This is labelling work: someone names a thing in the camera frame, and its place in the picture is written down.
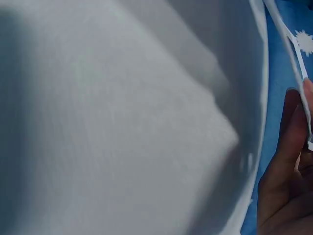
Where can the person's right hand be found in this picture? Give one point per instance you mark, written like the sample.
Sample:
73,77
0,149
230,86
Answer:
283,195

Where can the white cloth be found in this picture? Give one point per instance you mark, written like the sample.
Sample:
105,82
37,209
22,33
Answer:
122,117

